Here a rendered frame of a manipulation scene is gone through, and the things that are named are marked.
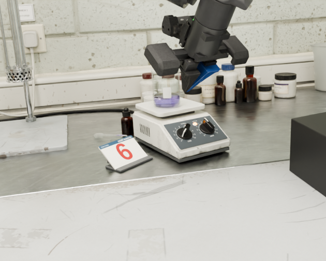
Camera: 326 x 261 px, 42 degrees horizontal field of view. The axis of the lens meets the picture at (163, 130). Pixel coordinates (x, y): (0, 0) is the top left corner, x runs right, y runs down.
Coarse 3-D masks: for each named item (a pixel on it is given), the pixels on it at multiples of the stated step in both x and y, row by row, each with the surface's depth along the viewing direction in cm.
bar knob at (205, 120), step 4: (204, 120) 88; (208, 120) 88; (204, 124) 88; (208, 124) 87; (212, 124) 87; (200, 128) 88; (204, 128) 88; (208, 128) 88; (212, 128) 87; (204, 132) 87; (208, 132) 88; (212, 132) 88
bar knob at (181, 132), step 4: (188, 124) 86; (180, 128) 87; (184, 128) 85; (188, 128) 85; (180, 132) 86; (184, 132) 84; (188, 132) 86; (180, 136) 85; (184, 136) 85; (188, 136) 85
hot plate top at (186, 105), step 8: (136, 104) 97; (144, 104) 96; (152, 104) 96; (184, 104) 94; (192, 104) 94; (200, 104) 93; (152, 112) 90; (160, 112) 88; (168, 112) 88; (176, 112) 89; (184, 112) 90
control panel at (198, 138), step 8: (192, 120) 90; (200, 120) 90; (168, 128) 86; (176, 128) 87; (192, 128) 88; (216, 128) 90; (176, 136) 85; (192, 136) 86; (200, 136) 87; (208, 136) 87; (216, 136) 88; (224, 136) 88; (184, 144) 84; (192, 144) 84; (200, 144) 85
